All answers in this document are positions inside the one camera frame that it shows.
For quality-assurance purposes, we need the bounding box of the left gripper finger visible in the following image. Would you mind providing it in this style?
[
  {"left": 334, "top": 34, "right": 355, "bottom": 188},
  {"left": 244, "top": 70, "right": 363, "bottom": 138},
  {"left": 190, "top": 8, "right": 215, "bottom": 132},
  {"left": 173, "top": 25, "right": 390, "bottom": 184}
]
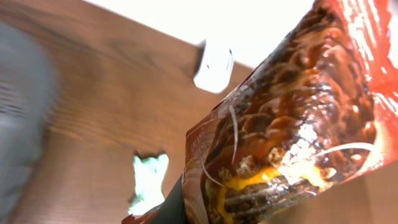
[{"left": 149, "top": 175, "right": 188, "bottom": 224}]

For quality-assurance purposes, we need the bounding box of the mint green snack packet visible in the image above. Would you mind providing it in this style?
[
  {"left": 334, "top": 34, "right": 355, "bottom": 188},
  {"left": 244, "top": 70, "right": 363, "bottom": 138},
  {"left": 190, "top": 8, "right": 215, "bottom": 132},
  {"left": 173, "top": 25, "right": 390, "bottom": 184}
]
[{"left": 128, "top": 153, "right": 169, "bottom": 215}]

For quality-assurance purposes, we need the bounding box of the red chocolate bar wrapper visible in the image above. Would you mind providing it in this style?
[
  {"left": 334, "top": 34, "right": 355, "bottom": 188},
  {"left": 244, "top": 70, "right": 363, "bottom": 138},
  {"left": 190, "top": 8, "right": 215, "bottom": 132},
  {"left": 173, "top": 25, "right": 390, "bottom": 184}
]
[{"left": 121, "top": 0, "right": 398, "bottom": 224}]

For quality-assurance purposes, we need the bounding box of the white barcode scanner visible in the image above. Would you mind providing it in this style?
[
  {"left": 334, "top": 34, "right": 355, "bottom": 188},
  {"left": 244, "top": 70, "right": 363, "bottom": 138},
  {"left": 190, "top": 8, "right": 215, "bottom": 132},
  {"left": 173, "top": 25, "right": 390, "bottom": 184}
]
[{"left": 193, "top": 39, "right": 234, "bottom": 94}]

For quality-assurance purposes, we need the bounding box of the grey plastic shopping basket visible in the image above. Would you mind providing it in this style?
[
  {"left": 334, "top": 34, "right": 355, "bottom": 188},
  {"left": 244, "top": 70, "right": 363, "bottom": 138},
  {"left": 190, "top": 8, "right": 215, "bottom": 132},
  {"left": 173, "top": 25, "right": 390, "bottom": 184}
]
[{"left": 1, "top": 23, "right": 59, "bottom": 223}]

